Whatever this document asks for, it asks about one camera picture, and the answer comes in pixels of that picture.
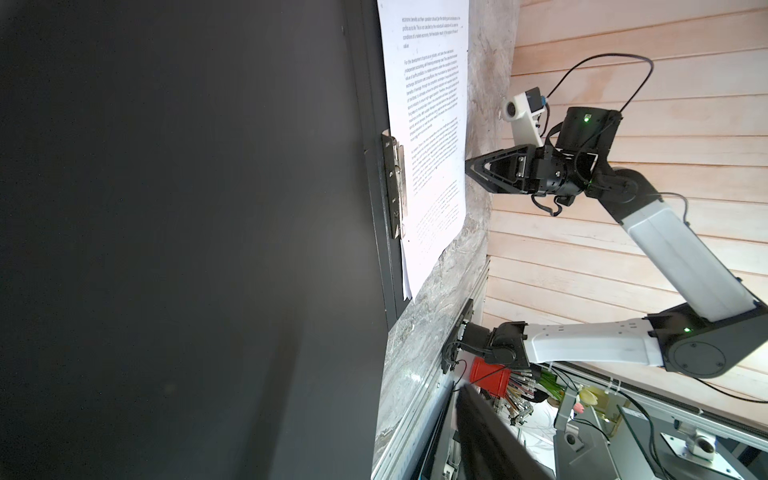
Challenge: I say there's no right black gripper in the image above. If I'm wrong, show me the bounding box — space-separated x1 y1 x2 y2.
465 107 623 198

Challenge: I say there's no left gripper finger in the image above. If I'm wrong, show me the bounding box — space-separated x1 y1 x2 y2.
456 384 551 480

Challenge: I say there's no printed paper sheet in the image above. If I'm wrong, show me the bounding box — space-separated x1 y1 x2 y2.
377 1 469 300

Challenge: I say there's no white folder black inside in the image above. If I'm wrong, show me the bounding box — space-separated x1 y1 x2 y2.
1 1 394 479

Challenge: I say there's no metal folder clip mechanism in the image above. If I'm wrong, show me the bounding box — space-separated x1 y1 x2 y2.
381 129 407 239

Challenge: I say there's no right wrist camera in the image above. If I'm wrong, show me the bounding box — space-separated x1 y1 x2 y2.
501 87 547 147

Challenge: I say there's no aluminium front rail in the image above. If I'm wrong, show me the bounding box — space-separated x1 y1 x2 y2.
371 254 488 479

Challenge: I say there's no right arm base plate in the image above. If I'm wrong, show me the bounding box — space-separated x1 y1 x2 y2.
440 298 474 374

